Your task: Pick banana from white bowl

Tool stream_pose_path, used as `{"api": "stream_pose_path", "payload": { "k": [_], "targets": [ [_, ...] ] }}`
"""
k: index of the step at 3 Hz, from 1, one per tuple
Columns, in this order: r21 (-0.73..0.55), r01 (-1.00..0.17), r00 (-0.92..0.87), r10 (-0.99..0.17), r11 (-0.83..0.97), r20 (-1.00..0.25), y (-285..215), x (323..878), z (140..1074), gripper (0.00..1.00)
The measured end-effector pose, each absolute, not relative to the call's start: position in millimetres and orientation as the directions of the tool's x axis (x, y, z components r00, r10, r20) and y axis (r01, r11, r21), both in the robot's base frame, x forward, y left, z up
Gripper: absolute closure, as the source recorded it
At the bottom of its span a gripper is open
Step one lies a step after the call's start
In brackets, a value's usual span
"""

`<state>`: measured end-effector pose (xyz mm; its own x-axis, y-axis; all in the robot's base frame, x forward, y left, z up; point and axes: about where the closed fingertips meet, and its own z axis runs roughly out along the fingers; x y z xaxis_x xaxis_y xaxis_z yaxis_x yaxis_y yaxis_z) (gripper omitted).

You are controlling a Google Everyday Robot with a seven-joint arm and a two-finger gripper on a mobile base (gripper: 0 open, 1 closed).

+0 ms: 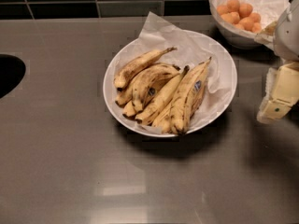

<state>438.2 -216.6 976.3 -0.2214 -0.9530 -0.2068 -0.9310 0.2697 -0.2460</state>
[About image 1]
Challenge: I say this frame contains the banana with sticker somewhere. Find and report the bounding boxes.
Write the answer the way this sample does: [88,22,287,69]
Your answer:
[169,58,211,134]

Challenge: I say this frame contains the long central yellow banana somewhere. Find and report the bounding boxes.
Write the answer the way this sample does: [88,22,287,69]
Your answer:
[135,65,190,125]

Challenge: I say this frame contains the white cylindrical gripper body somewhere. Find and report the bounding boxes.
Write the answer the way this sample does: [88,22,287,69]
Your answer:
[274,0,299,62]

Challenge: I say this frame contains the white paper in orange bowl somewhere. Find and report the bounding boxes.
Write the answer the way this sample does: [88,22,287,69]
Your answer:
[208,0,289,49]

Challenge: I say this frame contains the small lower left banana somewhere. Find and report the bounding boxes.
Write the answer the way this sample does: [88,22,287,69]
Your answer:
[122,101,136,118]

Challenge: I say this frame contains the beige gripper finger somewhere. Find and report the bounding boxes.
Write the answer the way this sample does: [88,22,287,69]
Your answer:
[254,21,278,45]
[257,61,299,124]

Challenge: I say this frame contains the large white bowl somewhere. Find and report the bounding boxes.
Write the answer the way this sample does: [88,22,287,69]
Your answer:
[102,29,238,138]

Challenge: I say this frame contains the banana under right banana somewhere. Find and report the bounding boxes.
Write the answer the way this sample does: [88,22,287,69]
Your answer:
[152,83,206,133]

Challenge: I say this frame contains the middle brown spotted banana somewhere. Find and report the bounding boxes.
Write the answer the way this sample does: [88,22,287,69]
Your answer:
[132,63,180,112]

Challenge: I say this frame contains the small orange fruits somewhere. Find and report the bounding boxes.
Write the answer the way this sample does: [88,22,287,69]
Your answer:
[216,0,262,34]

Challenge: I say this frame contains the white paper liner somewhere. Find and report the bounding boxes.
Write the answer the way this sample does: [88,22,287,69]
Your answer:
[112,11,233,134]

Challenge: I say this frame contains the top left spotted banana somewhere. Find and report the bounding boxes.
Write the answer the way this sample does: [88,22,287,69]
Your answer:
[113,47,177,91]

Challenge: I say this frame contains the white bowl of oranges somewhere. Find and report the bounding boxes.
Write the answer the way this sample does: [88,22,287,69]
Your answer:
[208,0,290,49]

